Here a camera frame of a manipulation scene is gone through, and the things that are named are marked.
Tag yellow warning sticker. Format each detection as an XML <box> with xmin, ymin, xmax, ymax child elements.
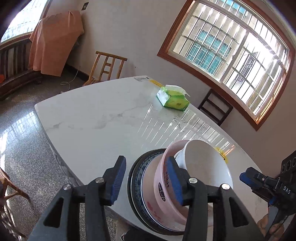
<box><xmin>214</xmin><ymin>147</ymin><xmax>228</xmax><ymax>164</ymax></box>

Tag dark wooden bench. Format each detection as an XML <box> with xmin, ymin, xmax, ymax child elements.
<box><xmin>1</xmin><ymin>34</ymin><xmax>42</xmax><ymax>100</ymax></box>

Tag side window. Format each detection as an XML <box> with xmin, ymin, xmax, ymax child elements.
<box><xmin>1</xmin><ymin>0</ymin><xmax>52</xmax><ymax>45</ymax></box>

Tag green tissue pack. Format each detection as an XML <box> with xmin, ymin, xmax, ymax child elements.
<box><xmin>156</xmin><ymin>85</ymin><xmax>190</xmax><ymax>111</ymax></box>

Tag white plate pink roses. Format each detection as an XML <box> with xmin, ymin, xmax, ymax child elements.
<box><xmin>138</xmin><ymin>154</ymin><xmax>185</xmax><ymax>233</ymax></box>

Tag dark wooden chair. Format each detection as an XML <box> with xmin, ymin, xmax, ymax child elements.
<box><xmin>198</xmin><ymin>89</ymin><xmax>233</xmax><ymax>126</ymax></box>

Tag orange object on bench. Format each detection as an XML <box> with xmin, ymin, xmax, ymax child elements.
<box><xmin>0</xmin><ymin>74</ymin><xmax>5</xmax><ymax>83</ymax></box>

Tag brown framed window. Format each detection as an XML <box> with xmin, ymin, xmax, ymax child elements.
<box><xmin>158</xmin><ymin>1</ymin><xmax>295</xmax><ymax>130</ymax></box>

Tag person right hand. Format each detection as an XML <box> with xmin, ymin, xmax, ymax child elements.
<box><xmin>257</xmin><ymin>214</ymin><xmax>285</xmax><ymax>241</ymax></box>

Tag rattan chair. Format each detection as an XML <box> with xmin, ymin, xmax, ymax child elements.
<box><xmin>0</xmin><ymin>169</ymin><xmax>30</xmax><ymax>212</ymax></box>

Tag pink bowl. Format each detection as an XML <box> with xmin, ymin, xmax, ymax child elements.
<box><xmin>154</xmin><ymin>140</ymin><xmax>188</xmax><ymax>225</ymax></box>

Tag white bowl rabbit pink base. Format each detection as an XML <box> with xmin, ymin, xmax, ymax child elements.
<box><xmin>174</xmin><ymin>140</ymin><xmax>233</xmax><ymax>187</ymax></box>

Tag light wooden chair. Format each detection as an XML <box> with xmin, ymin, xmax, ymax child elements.
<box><xmin>83</xmin><ymin>51</ymin><xmax>128</xmax><ymax>86</ymax></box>

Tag blue floral plate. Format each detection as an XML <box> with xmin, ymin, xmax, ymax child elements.
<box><xmin>127</xmin><ymin>149</ymin><xmax>185</xmax><ymax>236</ymax></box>

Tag orange cloth cover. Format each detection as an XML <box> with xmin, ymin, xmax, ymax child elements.
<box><xmin>28</xmin><ymin>11</ymin><xmax>84</xmax><ymax>77</ymax></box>

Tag black wall switch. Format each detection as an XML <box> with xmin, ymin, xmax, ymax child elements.
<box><xmin>81</xmin><ymin>2</ymin><xmax>89</xmax><ymax>11</ymax></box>

